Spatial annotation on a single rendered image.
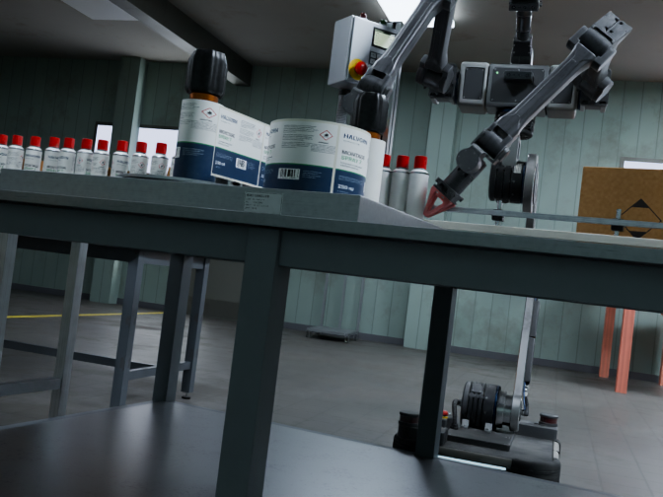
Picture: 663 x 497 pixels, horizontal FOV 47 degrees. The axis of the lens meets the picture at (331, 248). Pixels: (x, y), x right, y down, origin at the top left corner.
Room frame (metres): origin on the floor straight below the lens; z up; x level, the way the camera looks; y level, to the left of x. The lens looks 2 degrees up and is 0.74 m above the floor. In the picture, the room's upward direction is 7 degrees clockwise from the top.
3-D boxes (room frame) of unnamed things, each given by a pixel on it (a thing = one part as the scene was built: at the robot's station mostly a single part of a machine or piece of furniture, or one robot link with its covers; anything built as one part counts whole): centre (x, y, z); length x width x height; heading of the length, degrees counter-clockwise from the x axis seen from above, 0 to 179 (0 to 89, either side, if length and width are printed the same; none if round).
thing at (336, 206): (1.72, 0.20, 0.86); 0.80 x 0.67 x 0.05; 67
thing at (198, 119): (1.60, 0.30, 1.04); 0.09 x 0.09 x 0.29
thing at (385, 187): (2.07, -0.11, 0.98); 0.05 x 0.05 x 0.20
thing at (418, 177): (2.03, -0.21, 0.98); 0.05 x 0.05 x 0.20
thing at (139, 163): (2.39, 0.63, 0.98); 0.05 x 0.05 x 0.20
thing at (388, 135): (2.23, -0.11, 1.16); 0.04 x 0.04 x 0.67; 67
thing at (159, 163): (2.36, 0.56, 0.98); 0.05 x 0.05 x 0.20
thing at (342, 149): (1.51, 0.05, 0.95); 0.20 x 0.20 x 0.14
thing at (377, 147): (1.79, -0.05, 1.03); 0.09 x 0.09 x 0.30
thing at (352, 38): (2.20, -0.03, 1.38); 0.17 x 0.10 x 0.19; 122
